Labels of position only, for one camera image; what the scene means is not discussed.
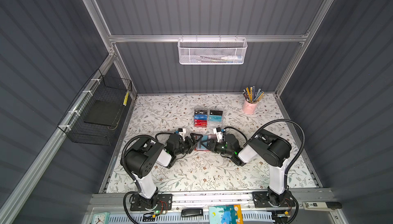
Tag yellow tag on basket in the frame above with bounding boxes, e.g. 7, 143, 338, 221
123, 91, 130, 106

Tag pink pen cup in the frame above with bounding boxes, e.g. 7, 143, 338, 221
242, 100, 257, 115

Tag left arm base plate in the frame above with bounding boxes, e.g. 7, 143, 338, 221
129, 194, 173, 211

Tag markers in white basket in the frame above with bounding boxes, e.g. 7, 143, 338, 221
200, 55, 244, 64

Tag pens in pink cup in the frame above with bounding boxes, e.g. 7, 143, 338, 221
243, 86, 265, 104

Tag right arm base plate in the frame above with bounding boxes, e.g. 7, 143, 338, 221
252, 189, 296, 208

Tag clear plastic organizer box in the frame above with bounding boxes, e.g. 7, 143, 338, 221
193, 107, 224, 128

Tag white wire mesh basket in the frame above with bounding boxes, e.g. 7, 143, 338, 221
177, 37, 248, 65

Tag red card holder wallet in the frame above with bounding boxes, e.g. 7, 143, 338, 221
195, 135, 217, 151

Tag right black corrugated cable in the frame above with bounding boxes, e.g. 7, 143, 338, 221
223, 119, 306, 224

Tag black wire wall basket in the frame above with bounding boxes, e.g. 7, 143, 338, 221
58, 71, 133, 146

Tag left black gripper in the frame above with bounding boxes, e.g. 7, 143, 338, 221
173, 133, 202, 158

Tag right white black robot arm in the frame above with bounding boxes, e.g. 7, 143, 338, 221
201, 129, 292, 196

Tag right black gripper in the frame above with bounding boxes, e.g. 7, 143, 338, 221
201, 139, 234, 157

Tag black pad in basket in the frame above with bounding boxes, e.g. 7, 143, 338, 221
84, 100, 123, 126

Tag black corrugated cable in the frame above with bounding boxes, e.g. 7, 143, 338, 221
120, 131, 176, 224
223, 119, 306, 224

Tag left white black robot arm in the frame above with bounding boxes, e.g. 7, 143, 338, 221
120, 129, 203, 200

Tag black stapler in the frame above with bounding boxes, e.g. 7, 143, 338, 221
181, 208, 203, 218

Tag colourful picture book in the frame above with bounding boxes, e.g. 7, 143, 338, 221
209, 205, 244, 224

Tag small teal clock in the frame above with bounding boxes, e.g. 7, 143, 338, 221
91, 212, 110, 224

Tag left black corrugated cable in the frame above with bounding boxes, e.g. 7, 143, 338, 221
120, 131, 176, 224

